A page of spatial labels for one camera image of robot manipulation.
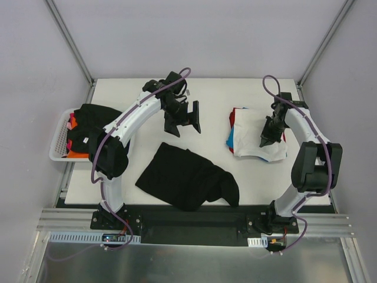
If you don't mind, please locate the red t shirt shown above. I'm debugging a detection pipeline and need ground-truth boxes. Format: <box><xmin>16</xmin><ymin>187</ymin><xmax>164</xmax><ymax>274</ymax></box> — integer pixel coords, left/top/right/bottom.
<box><xmin>226</xmin><ymin>107</ymin><xmax>272</xmax><ymax>149</ymax></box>

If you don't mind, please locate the black t shirt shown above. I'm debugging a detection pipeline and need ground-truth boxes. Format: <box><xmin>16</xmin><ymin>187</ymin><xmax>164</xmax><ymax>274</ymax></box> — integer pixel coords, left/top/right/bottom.
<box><xmin>67</xmin><ymin>104</ymin><xmax>122</xmax><ymax>153</ymax></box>
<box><xmin>135</xmin><ymin>143</ymin><xmax>240</xmax><ymax>211</ymax></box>

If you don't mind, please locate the white plastic laundry basket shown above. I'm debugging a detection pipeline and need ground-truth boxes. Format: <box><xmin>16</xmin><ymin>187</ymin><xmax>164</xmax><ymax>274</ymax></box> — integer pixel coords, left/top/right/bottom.
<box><xmin>49</xmin><ymin>108</ymin><xmax>90</xmax><ymax>162</ymax></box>

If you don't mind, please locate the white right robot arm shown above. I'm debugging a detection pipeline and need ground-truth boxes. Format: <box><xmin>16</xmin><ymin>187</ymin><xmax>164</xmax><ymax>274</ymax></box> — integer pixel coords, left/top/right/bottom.
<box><xmin>254</xmin><ymin>92</ymin><xmax>343</xmax><ymax>235</ymax></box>

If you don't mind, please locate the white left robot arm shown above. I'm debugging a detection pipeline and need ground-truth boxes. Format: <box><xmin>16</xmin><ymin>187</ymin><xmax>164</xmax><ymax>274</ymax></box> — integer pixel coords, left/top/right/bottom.
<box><xmin>89</xmin><ymin>68</ymin><xmax>256</xmax><ymax>229</ymax></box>

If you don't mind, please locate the black t shirt in basket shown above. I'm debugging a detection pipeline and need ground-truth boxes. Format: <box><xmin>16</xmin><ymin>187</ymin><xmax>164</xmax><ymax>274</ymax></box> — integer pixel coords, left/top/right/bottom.
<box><xmin>67</xmin><ymin>104</ymin><xmax>122</xmax><ymax>153</ymax></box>

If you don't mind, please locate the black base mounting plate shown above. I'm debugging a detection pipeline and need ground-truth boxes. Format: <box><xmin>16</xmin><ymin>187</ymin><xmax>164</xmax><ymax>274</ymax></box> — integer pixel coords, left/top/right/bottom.
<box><xmin>90</xmin><ymin>205</ymin><xmax>299</xmax><ymax>246</ymax></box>

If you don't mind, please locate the pink t shirt in basket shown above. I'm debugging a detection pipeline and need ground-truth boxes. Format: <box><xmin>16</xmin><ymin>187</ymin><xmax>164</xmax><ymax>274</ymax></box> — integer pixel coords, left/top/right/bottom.
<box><xmin>66</xmin><ymin>113</ymin><xmax>74</xmax><ymax>151</ymax></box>

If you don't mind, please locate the orange t shirt in basket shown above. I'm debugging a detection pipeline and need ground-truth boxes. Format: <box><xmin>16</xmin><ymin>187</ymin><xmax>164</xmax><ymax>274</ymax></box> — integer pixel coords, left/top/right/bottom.
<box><xmin>66</xmin><ymin>113</ymin><xmax>89</xmax><ymax>159</ymax></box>

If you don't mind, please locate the right aluminium frame post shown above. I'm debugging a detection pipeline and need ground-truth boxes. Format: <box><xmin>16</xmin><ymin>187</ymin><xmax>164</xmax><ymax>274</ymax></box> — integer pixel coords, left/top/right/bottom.
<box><xmin>297</xmin><ymin>0</ymin><xmax>357</xmax><ymax>89</ymax></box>

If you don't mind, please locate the aluminium frame post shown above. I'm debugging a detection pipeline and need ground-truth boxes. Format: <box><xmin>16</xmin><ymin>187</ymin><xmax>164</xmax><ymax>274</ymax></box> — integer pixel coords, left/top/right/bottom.
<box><xmin>44</xmin><ymin>0</ymin><xmax>94</xmax><ymax>85</ymax></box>
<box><xmin>297</xmin><ymin>0</ymin><xmax>357</xmax><ymax>89</ymax></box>

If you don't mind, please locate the right white cable duct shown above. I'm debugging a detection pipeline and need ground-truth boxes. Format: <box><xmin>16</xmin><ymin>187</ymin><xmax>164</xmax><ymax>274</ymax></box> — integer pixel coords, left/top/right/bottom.
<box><xmin>247</xmin><ymin>237</ymin><xmax>268</xmax><ymax>248</ymax></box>

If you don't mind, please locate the white cable duct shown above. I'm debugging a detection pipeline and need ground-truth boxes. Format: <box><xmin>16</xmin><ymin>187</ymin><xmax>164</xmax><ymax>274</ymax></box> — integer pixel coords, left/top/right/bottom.
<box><xmin>247</xmin><ymin>237</ymin><xmax>268</xmax><ymax>248</ymax></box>
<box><xmin>49</xmin><ymin>232</ymin><xmax>141</xmax><ymax>245</ymax></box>

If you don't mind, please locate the aluminium front rail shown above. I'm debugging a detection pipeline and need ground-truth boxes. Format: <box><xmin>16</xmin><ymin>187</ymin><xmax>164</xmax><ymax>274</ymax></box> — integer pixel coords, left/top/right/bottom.
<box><xmin>37</xmin><ymin>209</ymin><xmax>355</xmax><ymax>238</ymax></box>

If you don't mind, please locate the left white cable duct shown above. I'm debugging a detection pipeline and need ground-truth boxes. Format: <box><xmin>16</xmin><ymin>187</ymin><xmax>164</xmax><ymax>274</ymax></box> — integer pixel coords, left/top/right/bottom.
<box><xmin>49</xmin><ymin>232</ymin><xmax>141</xmax><ymax>245</ymax></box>

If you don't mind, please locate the left aluminium frame post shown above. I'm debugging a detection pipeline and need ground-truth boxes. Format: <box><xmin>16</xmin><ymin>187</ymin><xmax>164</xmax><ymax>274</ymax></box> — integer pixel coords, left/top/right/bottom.
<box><xmin>44</xmin><ymin>0</ymin><xmax>94</xmax><ymax>85</ymax></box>

